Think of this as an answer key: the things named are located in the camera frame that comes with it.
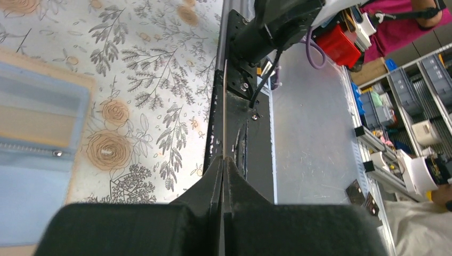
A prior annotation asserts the grey storage crate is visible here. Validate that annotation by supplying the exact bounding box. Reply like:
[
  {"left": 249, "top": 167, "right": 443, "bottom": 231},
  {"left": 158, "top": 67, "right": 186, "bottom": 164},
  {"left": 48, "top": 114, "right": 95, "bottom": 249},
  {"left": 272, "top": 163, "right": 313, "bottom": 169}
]
[{"left": 389, "top": 68, "right": 423, "bottom": 115}]

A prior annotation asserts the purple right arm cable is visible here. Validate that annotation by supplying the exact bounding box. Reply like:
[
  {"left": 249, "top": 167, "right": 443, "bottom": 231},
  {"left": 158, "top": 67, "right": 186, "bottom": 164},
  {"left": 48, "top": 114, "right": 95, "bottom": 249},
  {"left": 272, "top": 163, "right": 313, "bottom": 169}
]
[{"left": 303, "top": 27, "right": 327, "bottom": 70}]

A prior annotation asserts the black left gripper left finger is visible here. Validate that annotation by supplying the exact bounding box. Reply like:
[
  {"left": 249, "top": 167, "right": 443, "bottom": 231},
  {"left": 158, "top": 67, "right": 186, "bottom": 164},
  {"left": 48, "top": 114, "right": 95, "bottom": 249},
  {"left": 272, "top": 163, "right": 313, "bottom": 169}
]
[{"left": 35, "top": 157, "right": 223, "bottom": 255}]

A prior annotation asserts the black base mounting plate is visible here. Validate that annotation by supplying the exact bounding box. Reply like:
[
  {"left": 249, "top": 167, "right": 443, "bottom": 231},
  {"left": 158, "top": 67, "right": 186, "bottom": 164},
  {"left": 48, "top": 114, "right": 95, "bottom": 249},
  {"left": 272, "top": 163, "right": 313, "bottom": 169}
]
[{"left": 204, "top": 9, "right": 277, "bottom": 203}]

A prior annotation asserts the beige card holder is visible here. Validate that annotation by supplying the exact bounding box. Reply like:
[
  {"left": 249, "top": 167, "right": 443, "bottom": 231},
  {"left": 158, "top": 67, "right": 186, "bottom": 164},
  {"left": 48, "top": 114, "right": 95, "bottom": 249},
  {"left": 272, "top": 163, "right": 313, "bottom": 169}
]
[{"left": 1, "top": 49, "right": 96, "bottom": 255}]

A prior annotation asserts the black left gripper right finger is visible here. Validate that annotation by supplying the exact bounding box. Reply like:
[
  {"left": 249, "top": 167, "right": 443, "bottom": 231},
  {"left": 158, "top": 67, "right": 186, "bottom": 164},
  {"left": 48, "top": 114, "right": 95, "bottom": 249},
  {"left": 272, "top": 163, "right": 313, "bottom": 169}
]
[{"left": 223, "top": 157, "right": 386, "bottom": 255}]

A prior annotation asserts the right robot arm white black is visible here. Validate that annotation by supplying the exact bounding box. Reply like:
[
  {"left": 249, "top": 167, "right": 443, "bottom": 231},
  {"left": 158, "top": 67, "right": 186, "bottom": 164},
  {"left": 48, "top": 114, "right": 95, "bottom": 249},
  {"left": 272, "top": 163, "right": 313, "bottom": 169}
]
[{"left": 229, "top": 0, "right": 361, "bottom": 63}]

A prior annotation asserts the person in magenta shirt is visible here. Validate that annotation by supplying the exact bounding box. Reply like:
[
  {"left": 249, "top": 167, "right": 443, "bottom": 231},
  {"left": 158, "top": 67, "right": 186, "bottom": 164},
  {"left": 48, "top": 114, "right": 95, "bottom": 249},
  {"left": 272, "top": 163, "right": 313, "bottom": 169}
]
[{"left": 360, "top": 1, "right": 451, "bottom": 64}]

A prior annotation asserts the aluminium frame rail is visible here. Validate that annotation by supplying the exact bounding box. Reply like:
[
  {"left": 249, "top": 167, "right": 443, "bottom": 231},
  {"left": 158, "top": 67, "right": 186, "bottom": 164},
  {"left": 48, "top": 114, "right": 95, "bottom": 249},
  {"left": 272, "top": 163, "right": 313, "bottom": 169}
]
[{"left": 354, "top": 126, "right": 426, "bottom": 202}]

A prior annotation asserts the red storage bin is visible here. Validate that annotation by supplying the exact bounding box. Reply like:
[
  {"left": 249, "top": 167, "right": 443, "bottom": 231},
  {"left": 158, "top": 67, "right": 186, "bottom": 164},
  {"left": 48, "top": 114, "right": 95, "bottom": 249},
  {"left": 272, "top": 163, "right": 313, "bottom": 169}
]
[{"left": 314, "top": 24, "right": 361, "bottom": 68}]

